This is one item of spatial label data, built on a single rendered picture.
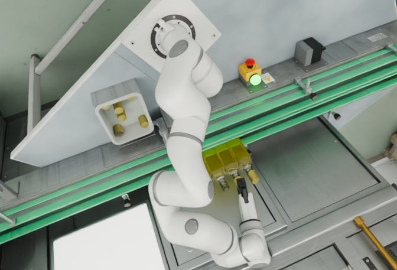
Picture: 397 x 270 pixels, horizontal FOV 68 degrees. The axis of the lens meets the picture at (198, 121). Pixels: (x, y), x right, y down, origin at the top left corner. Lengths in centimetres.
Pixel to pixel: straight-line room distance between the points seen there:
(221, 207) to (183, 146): 64
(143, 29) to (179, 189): 54
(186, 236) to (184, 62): 41
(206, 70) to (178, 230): 40
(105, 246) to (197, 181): 74
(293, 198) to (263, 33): 69
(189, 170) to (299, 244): 69
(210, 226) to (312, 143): 88
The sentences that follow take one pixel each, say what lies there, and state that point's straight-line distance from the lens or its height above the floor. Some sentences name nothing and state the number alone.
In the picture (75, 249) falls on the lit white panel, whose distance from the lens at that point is 137.
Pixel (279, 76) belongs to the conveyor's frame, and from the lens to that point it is 133.
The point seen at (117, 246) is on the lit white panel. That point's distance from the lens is 130.
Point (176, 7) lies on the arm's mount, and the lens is 100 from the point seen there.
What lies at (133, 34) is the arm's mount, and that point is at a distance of 100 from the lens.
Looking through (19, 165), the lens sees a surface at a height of 48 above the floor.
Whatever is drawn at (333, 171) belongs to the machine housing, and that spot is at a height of 118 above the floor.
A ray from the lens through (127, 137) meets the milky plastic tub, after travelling 124.
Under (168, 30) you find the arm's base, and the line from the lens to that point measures 97.
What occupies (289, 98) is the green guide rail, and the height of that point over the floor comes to 95.
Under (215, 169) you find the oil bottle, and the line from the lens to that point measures 118.
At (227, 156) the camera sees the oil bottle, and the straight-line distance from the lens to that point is 120.
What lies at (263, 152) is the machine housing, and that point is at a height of 96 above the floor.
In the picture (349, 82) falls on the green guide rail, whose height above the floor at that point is 93.
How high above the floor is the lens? 167
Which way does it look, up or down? 41 degrees down
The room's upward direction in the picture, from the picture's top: 152 degrees clockwise
